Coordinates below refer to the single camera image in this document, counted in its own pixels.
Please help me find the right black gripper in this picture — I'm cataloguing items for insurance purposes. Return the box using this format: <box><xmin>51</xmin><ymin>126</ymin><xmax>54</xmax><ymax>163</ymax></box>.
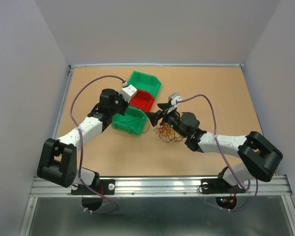
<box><xmin>145</xmin><ymin>102</ymin><xmax>187</xmax><ymax>139</ymax></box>

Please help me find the thin dark brown cable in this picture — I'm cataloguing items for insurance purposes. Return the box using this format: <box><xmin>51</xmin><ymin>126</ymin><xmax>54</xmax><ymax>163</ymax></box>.
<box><xmin>119</xmin><ymin>113</ymin><xmax>150</xmax><ymax>134</ymax></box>

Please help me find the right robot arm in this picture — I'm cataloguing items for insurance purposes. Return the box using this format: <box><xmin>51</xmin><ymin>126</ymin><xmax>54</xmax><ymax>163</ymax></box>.
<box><xmin>146</xmin><ymin>103</ymin><xmax>283</xmax><ymax>192</ymax></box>

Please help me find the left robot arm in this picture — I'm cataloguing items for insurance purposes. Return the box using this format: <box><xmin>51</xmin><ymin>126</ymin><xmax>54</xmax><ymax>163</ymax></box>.
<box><xmin>37</xmin><ymin>85</ymin><xmax>137</xmax><ymax>194</ymax></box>

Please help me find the red plastic bin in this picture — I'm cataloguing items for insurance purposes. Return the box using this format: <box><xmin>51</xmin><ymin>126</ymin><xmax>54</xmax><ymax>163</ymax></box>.
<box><xmin>130</xmin><ymin>89</ymin><xmax>155</xmax><ymax>112</ymax></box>

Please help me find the near green plastic bin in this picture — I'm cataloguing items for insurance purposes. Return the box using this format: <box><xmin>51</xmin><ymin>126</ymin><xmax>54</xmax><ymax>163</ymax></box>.
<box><xmin>112</xmin><ymin>106</ymin><xmax>147</xmax><ymax>135</ymax></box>

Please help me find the green plastic bin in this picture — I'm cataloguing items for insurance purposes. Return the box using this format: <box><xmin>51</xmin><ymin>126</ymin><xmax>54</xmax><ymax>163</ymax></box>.
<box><xmin>112</xmin><ymin>106</ymin><xmax>147</xmax><ymax>135</ymax></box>
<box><xmin>127</xmin><ymin>71</ymin><xmax>162</xmax><ymax>98</ymax></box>

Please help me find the far green plastic bin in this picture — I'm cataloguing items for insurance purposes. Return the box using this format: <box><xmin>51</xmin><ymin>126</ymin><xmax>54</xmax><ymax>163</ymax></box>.
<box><xmin>127</xmin><ymin>71</ymin><xmax>162</xmax><ymax>98</ymax></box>

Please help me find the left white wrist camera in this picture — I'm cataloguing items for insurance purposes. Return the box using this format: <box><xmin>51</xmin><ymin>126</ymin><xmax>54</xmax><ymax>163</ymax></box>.
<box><xmin>119</xmin><ymin>82</ymin><xmax>137</xmax><ymax>104</ymax></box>

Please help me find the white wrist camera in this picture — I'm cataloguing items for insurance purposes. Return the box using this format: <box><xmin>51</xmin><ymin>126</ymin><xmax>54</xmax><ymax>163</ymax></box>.
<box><xmin>168</xmin><ymin>92</ymin><xmax>182</xmax><ymax>107</ymax></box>
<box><xmin>119</xmin><ymin>82</ymin><xmax>137</xmax><ymax>104</ymax></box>

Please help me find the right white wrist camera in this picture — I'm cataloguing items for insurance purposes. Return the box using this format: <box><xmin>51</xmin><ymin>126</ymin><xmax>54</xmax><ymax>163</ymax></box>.
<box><xmin>168</xmin><ymin>92</ymin><xmax>182</xmax><ymax>107</ymax></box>

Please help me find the tangled red yellow cable bundle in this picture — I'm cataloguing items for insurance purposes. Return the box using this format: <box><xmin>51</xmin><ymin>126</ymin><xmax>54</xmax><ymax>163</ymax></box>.
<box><xmin>154</xmin><ymin>122</ymin><xmax>185</xmax><ymax>144</ymax></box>

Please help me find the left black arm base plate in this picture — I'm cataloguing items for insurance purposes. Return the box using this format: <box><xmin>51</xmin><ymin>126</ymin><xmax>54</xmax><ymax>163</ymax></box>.
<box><xmin>71</xmin><ymin>178</ymin><xmax>116</xmax><ymax>196</ymax></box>

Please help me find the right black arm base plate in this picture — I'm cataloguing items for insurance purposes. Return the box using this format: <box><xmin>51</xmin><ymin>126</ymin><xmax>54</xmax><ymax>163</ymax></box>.
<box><xmin>198</xmin><ymin>178</ymin><xmax>246</xmax><ymax>195</ymax></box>

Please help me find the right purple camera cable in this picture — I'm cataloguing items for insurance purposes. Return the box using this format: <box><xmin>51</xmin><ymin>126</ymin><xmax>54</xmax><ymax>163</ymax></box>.
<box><xmin>177</xmin><ymin>94</ymin><xmax>259</xmax><ymax>212</ymax></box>

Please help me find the aluminium front mounting rail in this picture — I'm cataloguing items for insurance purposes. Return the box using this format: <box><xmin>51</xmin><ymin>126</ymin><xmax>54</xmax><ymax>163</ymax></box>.
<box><xmin>29</xmin><ymin>176</ymin><xmax>293</xmax><ymax>198</ymax></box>

